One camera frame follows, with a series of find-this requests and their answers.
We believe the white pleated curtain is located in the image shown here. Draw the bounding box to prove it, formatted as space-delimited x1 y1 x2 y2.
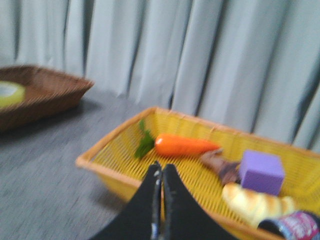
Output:
0 0 320 152

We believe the toy bread croissant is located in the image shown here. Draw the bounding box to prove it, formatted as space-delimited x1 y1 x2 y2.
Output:
222 183 298 227

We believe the yellow woven basket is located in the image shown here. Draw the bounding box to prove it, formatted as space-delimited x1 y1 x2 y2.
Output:
76 107 320 240

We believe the orange toy carrot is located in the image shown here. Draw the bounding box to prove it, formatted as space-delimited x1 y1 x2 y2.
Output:
134 120 222 159

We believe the purple foam block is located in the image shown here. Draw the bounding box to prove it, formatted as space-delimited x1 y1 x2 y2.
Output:
239 150 285 196

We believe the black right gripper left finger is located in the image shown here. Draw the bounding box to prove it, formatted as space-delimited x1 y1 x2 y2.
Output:
91 161 162 240

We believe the brown toy root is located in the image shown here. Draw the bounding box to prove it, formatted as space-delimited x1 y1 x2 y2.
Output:
200 150 241 186

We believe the dark printed can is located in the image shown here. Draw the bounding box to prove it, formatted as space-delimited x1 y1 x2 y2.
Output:
258 210 320 240

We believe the brown wicker basket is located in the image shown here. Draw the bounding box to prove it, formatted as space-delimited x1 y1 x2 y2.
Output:
0 65 94 133

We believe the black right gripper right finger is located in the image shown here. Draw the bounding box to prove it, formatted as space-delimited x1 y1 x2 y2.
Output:
162 164 236 240

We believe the yellow tape roll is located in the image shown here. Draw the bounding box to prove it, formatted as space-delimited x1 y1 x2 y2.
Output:
0 80 26 108

